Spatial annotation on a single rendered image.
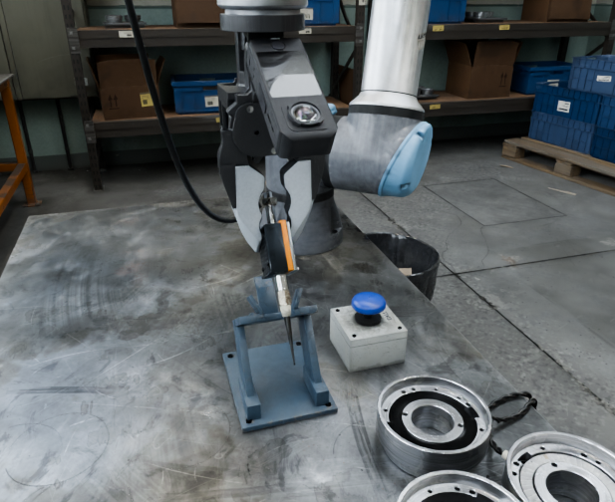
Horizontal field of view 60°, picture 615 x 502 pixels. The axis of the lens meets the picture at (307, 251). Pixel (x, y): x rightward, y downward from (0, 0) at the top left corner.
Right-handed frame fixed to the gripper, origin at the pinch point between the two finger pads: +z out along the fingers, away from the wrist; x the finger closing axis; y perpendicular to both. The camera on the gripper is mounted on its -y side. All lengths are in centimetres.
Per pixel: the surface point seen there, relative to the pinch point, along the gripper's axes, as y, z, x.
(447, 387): -9.1, 14.6, -15.3
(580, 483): -22.1, 15.6, -20.5
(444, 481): -19.4, 14.5, -9.0
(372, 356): -0.3, 16.0, -11.0
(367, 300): 2.6, 10.3, -11.3
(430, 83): 380, 49, -231
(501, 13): 379, -5, -293
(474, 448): -17.6, 13.8, -12.9
